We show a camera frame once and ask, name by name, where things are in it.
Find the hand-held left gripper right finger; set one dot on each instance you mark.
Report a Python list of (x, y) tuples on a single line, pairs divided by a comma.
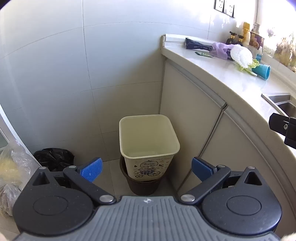
[(201, 169)]

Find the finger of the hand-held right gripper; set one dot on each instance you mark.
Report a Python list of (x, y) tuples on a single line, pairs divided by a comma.
[(277, 122)]

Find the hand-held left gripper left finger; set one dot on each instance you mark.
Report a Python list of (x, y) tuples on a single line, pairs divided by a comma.
[(91, 170)]

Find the blue plastic cup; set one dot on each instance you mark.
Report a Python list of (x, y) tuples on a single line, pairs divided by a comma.
[(262, 71)]

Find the green vegetable leaf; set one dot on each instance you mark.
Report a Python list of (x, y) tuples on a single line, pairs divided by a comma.
[(251, 67)]

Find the cream printed waste bin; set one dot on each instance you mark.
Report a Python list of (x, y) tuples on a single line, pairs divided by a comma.
[(148, 136)]

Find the white foam fruit net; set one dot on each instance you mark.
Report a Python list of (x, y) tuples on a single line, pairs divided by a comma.
[(241, 55)]

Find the purple rubber glove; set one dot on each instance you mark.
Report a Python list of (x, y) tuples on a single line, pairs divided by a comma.
[(219, 51)]

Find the small dark green packet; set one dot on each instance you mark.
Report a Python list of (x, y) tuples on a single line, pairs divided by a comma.
[(203, 54)]

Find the dark blue snack packet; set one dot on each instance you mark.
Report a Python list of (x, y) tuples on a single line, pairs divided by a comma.
[(196, 44)]

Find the stainless steel sink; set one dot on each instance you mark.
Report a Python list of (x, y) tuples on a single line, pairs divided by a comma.
[(281, 102)]

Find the black plastic bag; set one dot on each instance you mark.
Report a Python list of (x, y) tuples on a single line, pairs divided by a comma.
[(54, 158)]

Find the dark brown woven basket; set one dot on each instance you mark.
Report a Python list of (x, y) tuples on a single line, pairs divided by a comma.
[(143, 186)]

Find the small blue spray bottle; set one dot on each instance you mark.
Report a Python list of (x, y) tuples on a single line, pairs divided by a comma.
[(259, 55)]

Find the dried potted plants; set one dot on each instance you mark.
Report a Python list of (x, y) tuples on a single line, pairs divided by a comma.
[(285, 52)]

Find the clear plastic bag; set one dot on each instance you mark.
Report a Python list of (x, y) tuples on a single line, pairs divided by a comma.
[(13, 171)]

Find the purple label jar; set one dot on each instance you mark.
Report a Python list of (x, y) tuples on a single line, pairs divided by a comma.
[(257, 38)]

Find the dark gold-capped bottle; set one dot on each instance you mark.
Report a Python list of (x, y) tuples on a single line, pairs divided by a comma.
[(232, 39), (240, 40)]

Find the pale flowers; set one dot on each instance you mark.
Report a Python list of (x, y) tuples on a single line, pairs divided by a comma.
[(271, 32)]

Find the white counter edge strip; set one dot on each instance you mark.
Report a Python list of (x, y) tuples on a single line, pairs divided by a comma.
[(175, 38)]

